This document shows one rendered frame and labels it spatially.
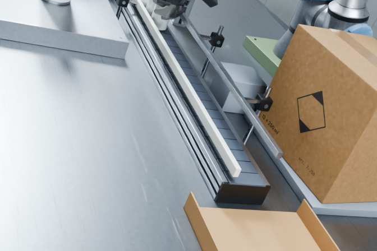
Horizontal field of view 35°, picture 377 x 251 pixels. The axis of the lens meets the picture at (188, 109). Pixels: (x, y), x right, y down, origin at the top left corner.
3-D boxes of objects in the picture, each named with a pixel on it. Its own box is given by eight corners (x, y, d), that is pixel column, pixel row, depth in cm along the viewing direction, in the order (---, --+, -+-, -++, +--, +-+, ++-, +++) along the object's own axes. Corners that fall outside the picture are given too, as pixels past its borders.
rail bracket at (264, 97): (217, 141, 137) (244, 79, 129) (244, 144, 140) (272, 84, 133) (223, 149, 134) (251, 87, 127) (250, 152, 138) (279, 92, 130)
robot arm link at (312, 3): (312, 24, 193) (329, -15, 187) (336, 43, 183) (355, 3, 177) (283, 19, 187) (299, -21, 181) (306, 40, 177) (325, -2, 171)
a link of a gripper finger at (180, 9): (168, 7, 161) (182, -13, 154) (173, 8, 161) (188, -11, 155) (169, 21, 159) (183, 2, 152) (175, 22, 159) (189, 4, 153)
